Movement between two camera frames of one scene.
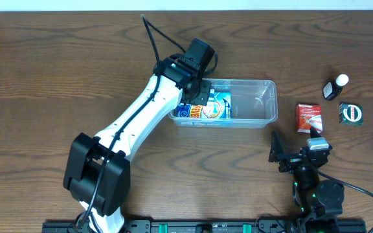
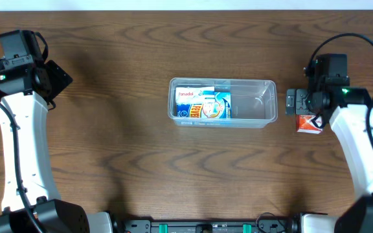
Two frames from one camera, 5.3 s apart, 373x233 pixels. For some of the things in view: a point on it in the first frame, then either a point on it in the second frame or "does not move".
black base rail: (198, 226) does not move
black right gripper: (277, 154) -> (301, 107)
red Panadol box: (309, 115) does not move
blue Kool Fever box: (219, 107) does not move
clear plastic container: (254, 104) does not move
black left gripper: (205, 88) -> (55, 86)
